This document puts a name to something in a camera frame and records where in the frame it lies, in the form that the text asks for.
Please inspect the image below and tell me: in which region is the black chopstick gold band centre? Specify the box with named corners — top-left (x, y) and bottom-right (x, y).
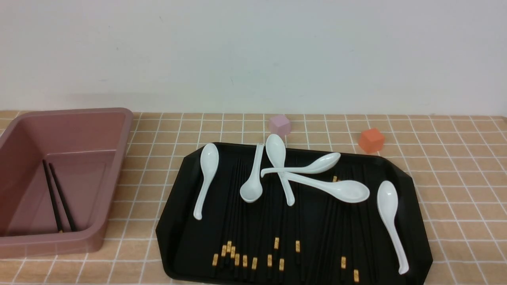
top-left (294, 186), bottom-right (302, 280)

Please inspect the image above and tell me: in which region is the black chopstick in bin right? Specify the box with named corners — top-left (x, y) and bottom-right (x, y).
top-left (46, 162), bottom-right (77, 232)

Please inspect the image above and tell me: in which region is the black chopstick gold band far right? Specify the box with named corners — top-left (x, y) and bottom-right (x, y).
top-left (351, 170), bottom-right (361, 284)

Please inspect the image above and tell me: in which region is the white ceramic spoon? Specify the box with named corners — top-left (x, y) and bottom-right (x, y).
top-left (377, 180), bottom-right (409, 275)
top-left (265, 134), bottom-right (295, 206)
top-left (240, 144), bottom-right (264, 203)
top-left (283, 173), bottom-right (370, 203)
top-left (260, 153), bottom-right (341, 177)
top-left (193, 143), bottom-right (219, 220)

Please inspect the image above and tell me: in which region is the white ceramic spoon upper right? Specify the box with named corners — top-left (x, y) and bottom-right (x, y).
top-left (260, 153), bottom-right (341, 177)

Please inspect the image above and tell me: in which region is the white ceramic spoon far right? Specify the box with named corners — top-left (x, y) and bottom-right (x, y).
top-left (377, 180), bottom-right (409, 275)

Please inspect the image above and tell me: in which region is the black chopstick leftmost on tray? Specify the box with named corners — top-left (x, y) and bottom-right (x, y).
top-left (212, 160), bottom-right (241, 278)

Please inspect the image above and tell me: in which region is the brown plastic bin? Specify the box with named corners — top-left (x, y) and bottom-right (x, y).
top-left (0, 108), bottom-right (133, 258)

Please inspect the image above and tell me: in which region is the black plastic tray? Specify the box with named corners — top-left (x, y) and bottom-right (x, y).
top-left (156, 142), bottom-right (433, 285)

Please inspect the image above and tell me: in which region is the pink cube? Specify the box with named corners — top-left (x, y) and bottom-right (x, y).
top-left (269, 115), bottom-right (292, 137)

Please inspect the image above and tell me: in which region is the black chopstick in bin left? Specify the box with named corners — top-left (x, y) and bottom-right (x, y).
top-left (43, 160), bottom-right (63, 233)

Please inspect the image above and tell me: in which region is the black chopstick in bin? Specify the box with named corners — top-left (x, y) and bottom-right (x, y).
top-left (46, 162), bottom-right (77, 232)
top-left (43, 160), bottom-right (63, 233)

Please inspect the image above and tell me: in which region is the black chopstick gold band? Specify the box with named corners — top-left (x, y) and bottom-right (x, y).
top-left (272, 174), bottom-right (284, 258)
top-left (351, 170), bottom-right (361, 284)
top-left (340, 202), bottom-right (349, 283)
top-left (294, 186), bottom-right (302, 280)

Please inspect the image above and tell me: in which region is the white ceramic spoon centre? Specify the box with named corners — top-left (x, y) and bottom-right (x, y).
top-left (265, 134), bottom-right (295, 206)

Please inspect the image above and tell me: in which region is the white ceramic spoon far left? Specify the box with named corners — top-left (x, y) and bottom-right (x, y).
top-left (193, 143), bottom-right (219, 220)

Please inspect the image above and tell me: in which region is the orange cube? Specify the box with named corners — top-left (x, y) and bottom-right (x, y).
top-left (358, 128), bottom-right (385, 154)

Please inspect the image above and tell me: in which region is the white ceramic spoon lower middle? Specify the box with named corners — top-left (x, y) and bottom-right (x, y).
top-left (283, 173), bottom-right (370, 203)

